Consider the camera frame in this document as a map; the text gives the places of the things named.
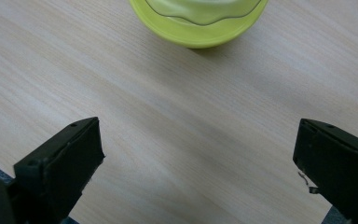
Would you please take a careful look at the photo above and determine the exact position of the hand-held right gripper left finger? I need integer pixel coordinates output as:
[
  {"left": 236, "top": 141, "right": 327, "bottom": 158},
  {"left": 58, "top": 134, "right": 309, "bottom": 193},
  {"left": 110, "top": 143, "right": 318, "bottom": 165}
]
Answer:
[{"left": 13, "top": 117, "right": 105, "bottom": 224}]

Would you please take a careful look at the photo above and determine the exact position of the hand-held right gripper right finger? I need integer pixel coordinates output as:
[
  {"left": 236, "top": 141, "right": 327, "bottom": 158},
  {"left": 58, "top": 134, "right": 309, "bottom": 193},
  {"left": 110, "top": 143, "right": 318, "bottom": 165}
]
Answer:
[{"left": 293, "top": 118, "right": 358, "bottom": 224}]

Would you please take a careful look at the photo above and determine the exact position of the yellow-green plastic bowl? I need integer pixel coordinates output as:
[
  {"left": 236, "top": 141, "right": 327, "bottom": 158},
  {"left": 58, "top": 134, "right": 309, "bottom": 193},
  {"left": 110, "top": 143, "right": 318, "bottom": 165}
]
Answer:
[{"left": 129, "top": 0, "right": 269, "bottom": 49}]

